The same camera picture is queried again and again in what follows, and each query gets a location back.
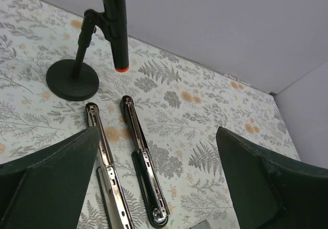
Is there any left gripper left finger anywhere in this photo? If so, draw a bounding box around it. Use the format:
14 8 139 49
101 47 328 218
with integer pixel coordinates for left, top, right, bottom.
1 127 100 228

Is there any staple strips pack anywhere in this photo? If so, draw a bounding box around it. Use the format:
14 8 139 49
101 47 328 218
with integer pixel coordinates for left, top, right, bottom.
189 220 211 229

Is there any black microphone stand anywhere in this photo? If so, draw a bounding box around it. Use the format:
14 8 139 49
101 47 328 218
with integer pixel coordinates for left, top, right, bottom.
46 9 105 101

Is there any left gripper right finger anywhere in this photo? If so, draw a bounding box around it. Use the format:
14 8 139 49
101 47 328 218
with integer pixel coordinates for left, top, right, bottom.
216 127 327 228

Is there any floral patterned table mat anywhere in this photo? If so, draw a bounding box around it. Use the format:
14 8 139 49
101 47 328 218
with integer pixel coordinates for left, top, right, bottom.
1 0 299 228

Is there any black microphone orange tip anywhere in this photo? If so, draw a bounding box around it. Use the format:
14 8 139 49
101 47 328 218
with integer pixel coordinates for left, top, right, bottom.
102 0 129 73

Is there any grey black stapler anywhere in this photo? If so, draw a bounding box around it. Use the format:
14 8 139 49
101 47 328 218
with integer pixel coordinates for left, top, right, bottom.
85 102 135 228

